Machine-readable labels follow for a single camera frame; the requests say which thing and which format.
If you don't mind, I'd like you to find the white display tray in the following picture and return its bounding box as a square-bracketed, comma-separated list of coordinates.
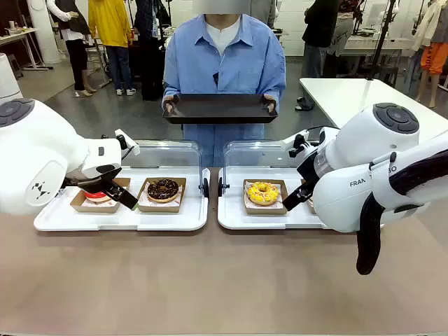
[216, 166, 333, 231]
[34, 166, 211, 232]

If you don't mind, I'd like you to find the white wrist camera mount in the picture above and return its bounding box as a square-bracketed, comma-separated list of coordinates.
[281, 129, 320, 158]
[114, 128, 141, 157]

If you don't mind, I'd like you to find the white air purifier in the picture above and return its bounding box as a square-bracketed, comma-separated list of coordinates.
[0, 52, 25, 102]

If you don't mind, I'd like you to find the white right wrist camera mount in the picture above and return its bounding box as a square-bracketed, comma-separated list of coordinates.
[281, 129, 320, 158]

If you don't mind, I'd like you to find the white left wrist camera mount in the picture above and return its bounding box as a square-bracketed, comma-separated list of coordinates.
[114, 128, 141, 157]

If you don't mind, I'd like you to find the person in black jacket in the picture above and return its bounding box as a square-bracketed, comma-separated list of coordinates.
[295, 0, 340, 112]

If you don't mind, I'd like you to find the black tripod pole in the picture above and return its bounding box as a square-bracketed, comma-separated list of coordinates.
[365, 0, 400, 82]

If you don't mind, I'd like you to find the dark brown serving tray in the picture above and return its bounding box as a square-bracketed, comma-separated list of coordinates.
[162, 93, 279, 125]

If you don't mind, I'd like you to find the person in dark plaid shirt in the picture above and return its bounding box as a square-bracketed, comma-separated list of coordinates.
[134, 0, 171, 102]

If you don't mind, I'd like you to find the person in blue shirt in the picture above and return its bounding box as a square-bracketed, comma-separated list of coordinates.
[162, 13, 287, 168]

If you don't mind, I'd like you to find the printed paper donut liner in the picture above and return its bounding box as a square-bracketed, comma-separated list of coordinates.
[244, 181, 284, 208]
[137, 182, 185, 207]
[80, 185, 128, 208]

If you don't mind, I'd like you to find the person's left hand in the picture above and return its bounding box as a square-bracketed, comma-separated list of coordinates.
[262, 93, 279, 114]

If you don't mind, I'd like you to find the clear plastic tray lid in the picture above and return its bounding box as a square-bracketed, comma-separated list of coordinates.
[223, 139, 318, 197]
[120, 139, 204, 195]

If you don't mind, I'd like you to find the person's right forearm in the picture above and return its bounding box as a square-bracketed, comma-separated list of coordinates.
[162, 75, 185, 102]

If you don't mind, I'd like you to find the mannequin with grey shirt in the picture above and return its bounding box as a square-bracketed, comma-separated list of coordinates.
[325, 0, 355, 78]

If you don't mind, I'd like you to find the person in grey top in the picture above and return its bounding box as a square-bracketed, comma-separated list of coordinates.
[251, 0, 278, 29]

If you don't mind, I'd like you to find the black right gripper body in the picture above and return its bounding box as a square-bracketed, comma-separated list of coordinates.
[296, 148, 322, 187]

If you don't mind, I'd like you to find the white side desk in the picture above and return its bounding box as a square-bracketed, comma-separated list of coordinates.
[0, 27, 50, 72]

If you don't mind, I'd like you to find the red glazed donut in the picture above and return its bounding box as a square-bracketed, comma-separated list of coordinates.
[83, 190, 111, 204]

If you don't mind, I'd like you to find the white round column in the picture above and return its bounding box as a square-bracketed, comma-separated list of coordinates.
[27, 0, 63, 64]

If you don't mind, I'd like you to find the person in yellow hoodie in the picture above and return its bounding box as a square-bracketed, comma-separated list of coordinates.
[87, 0, 138, 97]

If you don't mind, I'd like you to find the white work table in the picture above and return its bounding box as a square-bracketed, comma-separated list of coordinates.
[344, 33, 414, 77]

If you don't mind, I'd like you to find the person's left forearm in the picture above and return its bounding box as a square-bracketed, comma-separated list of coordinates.
[258, 75, 287, 101]

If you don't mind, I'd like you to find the chocolate sprinkled donut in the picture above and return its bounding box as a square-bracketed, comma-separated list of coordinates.
[146, 178, 179, 203]

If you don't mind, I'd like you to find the yellow sprinkled donut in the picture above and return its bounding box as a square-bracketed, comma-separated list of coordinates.
[246, 181, 281, 206]

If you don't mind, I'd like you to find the large white table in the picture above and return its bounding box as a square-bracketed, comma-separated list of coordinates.
[299, 77, 448, 139]

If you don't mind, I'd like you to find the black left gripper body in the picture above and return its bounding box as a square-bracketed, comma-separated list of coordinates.
[64, 167, 123, 193]

